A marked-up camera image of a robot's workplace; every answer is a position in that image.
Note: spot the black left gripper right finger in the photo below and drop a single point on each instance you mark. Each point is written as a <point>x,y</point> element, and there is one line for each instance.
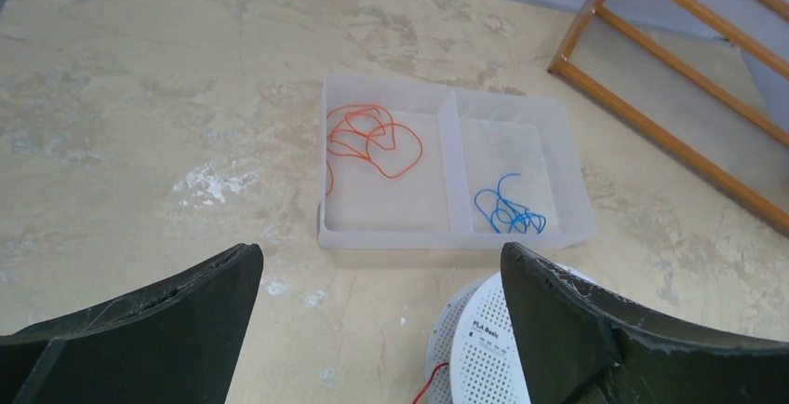
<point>656,358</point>

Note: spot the white filament spool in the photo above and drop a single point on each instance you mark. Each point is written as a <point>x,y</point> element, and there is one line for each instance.
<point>503,339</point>

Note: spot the wooden shoe rack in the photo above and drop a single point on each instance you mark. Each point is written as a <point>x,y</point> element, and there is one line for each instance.
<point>707,80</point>

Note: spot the translucent plastic divided tray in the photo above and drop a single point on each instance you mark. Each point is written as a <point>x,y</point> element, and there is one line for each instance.
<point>414,165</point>

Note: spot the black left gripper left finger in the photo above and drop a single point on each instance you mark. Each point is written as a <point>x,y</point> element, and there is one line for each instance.
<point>177,340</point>

